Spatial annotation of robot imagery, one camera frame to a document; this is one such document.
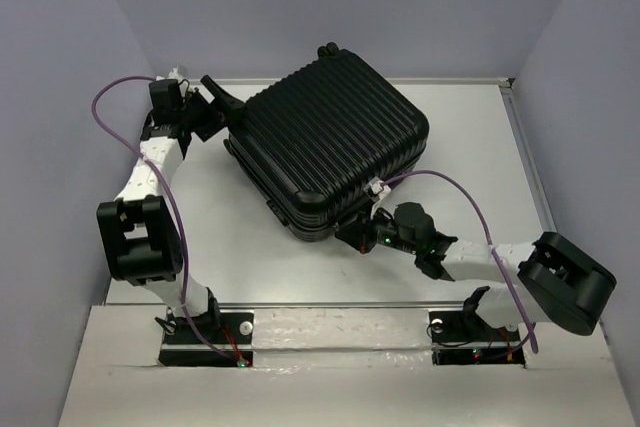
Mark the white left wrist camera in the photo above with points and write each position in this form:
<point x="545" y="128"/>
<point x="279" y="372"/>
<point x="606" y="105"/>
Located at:
<point x="176" y="73"/>

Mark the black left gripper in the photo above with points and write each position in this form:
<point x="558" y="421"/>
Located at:
<point x="220" y="109"/>

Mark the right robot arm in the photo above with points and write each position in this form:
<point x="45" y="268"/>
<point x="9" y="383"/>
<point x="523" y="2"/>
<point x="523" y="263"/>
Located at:
<point x="549" y="280"/>

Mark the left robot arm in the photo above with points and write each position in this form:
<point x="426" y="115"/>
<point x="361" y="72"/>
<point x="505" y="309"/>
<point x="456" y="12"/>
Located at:
<point x="142" y="231"/>

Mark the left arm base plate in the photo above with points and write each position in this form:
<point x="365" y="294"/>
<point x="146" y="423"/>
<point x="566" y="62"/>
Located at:
<point x="228" y="346"/>

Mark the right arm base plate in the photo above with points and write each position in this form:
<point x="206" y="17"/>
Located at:
<point x="458" y="339"/>

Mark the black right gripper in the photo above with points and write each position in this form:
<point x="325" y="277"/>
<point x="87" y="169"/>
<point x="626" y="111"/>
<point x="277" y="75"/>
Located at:
<point x="358" y="233"/>

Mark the black hard-shell suitcase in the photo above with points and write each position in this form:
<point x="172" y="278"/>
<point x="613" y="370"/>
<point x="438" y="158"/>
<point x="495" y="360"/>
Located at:
<point x="312" y="141"/>

